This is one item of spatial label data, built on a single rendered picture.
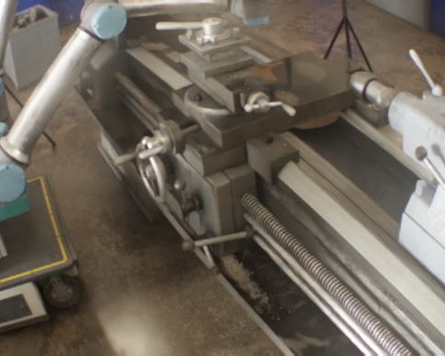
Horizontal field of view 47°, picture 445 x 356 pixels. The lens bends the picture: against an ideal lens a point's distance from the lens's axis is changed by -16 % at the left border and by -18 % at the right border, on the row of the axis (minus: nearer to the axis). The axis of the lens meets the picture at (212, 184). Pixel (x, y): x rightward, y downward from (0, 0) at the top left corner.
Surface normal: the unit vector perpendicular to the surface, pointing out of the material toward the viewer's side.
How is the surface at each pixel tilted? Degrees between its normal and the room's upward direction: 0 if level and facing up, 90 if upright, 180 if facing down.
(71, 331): 0
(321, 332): 0
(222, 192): 90
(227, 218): 90
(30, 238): 0
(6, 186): 93
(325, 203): 36
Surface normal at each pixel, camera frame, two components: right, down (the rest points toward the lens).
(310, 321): -0.09, -0.80
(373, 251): -0.58, -0.43
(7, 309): 0.40, 0.52
